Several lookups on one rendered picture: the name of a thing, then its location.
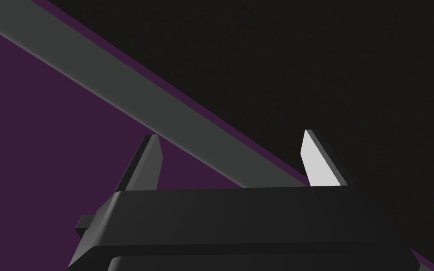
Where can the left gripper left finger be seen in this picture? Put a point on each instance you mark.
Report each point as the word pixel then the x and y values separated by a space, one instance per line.
pixel 145 167

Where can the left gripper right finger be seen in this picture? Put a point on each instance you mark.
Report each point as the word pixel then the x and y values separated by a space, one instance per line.
pixel 320 167

